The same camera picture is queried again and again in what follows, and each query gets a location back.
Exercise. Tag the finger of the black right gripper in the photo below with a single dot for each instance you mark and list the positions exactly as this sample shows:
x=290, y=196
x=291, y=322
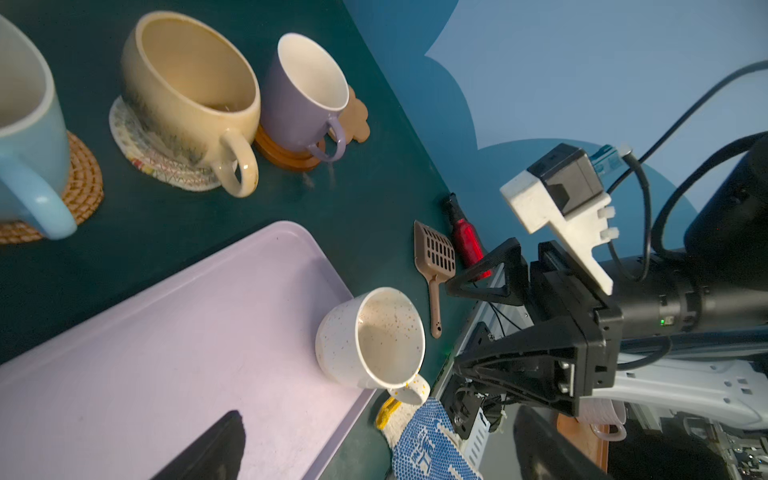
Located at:
x=502, y=277
x=534, y=366

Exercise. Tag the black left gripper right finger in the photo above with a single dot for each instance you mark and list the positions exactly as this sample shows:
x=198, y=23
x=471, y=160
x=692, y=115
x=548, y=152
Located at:
x=543, y=453

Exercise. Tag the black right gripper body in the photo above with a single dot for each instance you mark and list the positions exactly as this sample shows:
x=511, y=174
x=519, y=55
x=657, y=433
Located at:
x=588, y=336

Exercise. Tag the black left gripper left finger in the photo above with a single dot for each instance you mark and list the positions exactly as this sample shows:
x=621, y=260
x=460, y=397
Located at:
x=216, y=454

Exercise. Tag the white mug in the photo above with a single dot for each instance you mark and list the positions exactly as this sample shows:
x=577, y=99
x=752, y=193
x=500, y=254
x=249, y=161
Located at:
x=375, y=341

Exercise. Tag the brown wooden coaster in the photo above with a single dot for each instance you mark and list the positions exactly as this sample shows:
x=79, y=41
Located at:
x=282, y=158

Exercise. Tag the lilac mug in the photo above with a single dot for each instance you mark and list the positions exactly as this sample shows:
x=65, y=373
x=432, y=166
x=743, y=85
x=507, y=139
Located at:
x=303, y=95

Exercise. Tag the round woven rattan coaster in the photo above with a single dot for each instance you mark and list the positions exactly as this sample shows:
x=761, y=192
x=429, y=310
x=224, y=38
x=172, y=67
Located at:
x=83, y=194

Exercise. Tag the yellow mug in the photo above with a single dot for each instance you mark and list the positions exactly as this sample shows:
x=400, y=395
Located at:
x=195, y=95

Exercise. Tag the light blue mug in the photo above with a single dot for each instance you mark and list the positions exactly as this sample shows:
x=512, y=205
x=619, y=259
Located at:
x=35, y=152

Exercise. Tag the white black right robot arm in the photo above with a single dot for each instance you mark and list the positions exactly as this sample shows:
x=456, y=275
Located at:
x=707, y=373

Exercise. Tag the flower-shaped cork coaster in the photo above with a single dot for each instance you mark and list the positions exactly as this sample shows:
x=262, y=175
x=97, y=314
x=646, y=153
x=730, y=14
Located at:
x=354, y=119

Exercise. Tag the red brush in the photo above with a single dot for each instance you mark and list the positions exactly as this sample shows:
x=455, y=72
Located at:
x=463, y=234

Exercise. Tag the brown slotted scoop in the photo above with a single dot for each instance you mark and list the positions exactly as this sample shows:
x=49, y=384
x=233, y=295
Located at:
x=434, y=258

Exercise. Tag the lilac plastic tray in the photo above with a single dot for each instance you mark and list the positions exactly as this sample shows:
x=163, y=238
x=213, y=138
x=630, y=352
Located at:
x=124, y=393

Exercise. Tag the blue dotted work glove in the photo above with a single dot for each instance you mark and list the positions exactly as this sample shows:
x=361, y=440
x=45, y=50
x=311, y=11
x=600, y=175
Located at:
x=422, y=442

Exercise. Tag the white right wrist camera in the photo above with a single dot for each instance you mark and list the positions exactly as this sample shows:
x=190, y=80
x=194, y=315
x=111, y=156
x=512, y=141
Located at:
x=562, y=191

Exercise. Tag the white multicolour rope coaster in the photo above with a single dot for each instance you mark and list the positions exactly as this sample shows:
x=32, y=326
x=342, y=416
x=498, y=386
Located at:
x=134, y=144

